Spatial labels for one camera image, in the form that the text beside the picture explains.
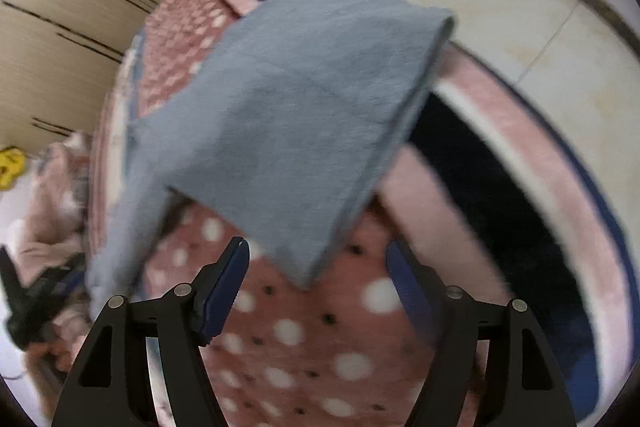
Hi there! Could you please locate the pink striped dotted printed blanket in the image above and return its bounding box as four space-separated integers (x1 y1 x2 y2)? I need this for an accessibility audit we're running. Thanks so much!
87 0 626 427

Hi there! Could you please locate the grey-blue towel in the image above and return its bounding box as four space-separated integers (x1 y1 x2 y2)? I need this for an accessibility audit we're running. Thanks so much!
85 0 457 323

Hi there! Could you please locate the beige wooden wardrobe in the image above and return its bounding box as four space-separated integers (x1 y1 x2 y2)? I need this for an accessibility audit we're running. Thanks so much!
0 0 241 152

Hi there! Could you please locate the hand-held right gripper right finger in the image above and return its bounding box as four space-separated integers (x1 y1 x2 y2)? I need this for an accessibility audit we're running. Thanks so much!
385 239 581 427

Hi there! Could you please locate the pink ribbed quilt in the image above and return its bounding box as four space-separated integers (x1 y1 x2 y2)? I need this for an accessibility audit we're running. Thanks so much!
15 132 93 288

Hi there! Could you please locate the yellow guitar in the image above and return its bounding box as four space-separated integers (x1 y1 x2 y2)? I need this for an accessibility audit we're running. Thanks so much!
0 147 26 191

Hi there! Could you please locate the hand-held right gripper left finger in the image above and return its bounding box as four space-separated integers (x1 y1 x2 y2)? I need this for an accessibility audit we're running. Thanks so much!
51 236 251 427

